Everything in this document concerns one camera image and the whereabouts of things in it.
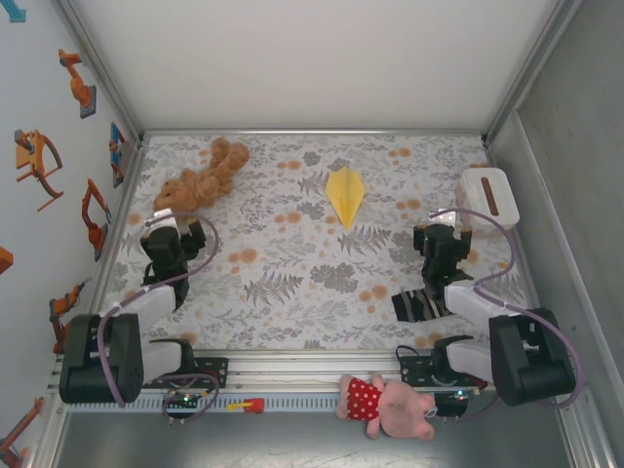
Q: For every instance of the brown teddy bear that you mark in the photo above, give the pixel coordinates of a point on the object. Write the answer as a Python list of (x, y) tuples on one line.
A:
[(205, 185)]

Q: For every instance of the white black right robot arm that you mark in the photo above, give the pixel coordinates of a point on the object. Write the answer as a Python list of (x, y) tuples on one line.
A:
[(470, 302)]

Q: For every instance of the orange block wall sticker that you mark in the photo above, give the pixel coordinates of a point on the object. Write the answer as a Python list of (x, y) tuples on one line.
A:
[(5, 261)]

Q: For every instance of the black white striped sock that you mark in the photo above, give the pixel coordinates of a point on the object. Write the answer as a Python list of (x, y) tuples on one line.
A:
[(419, 307)]

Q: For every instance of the thin aluminium frame rail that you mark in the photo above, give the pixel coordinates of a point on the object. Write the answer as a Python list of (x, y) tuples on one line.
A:
[(312, 132)]

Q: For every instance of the aluminium frame post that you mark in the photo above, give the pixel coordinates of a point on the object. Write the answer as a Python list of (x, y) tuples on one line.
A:
[(106, 73), (529, 73)]

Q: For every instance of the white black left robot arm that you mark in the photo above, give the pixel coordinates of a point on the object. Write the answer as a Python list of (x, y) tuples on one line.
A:
[(146, 307)]

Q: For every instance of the yellow paper sheet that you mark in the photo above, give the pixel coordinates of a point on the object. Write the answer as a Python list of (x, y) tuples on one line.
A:
[(343, 195)]

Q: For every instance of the slim aluminium side rail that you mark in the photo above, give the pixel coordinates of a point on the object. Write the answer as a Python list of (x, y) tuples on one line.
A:
[(119, 219)]

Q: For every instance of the orange curved gripper wall sticker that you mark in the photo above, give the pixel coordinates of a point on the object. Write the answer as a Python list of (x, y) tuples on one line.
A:
[(29, 158)]

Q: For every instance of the floral patterned table mat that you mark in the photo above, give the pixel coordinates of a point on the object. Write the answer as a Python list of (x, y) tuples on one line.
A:
[(292, 312)]

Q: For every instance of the blue orange wall sticker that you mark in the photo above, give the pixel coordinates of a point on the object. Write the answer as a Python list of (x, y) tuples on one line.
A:
[(116, 146)]

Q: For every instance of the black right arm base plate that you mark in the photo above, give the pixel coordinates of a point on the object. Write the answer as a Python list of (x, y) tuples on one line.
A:
[(414, 370)]

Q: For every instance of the white tissue box brown slot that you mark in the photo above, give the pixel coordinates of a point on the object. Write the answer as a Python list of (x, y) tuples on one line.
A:
[(502, 195)]

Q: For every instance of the wide grooved aluminium rail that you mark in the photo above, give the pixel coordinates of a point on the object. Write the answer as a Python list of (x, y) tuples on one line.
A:
[(302, 365)]

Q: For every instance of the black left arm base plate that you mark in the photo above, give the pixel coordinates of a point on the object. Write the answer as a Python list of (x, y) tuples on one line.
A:
[(217, 370)]

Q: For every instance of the pink plush pig red dress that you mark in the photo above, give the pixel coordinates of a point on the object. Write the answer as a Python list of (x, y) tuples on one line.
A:
[(390, 404)]

